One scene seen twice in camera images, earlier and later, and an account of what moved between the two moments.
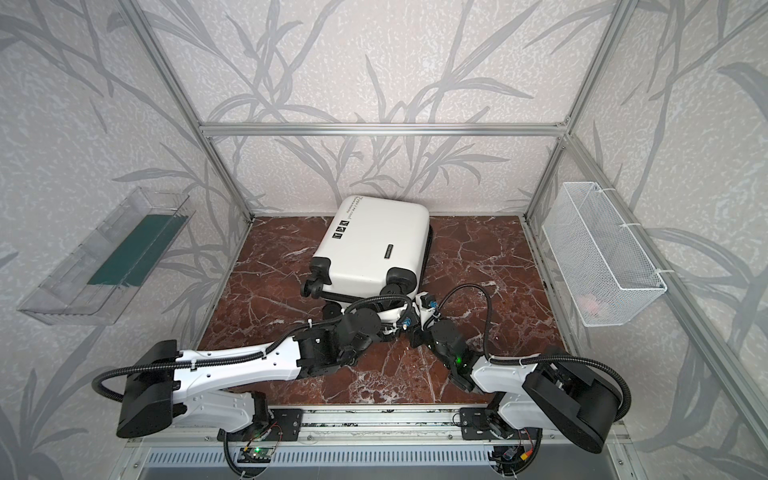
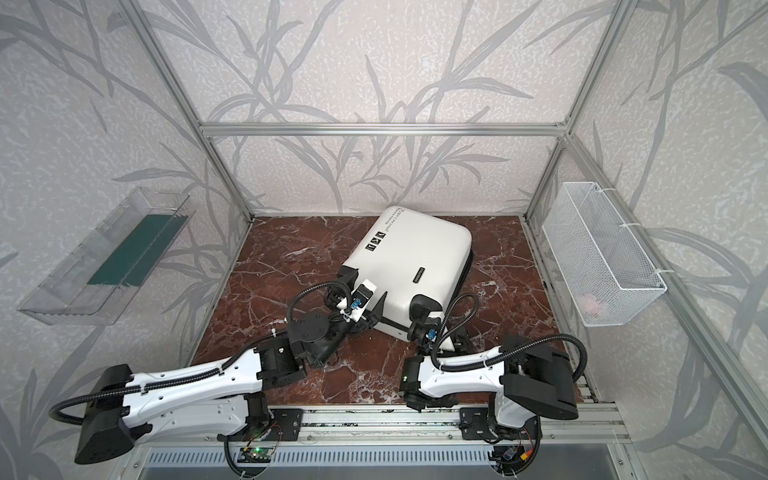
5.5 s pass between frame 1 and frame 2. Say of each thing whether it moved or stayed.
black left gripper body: moved
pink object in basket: stayed
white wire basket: stayed
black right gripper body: stayed
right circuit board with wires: stayed
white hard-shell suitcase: moved
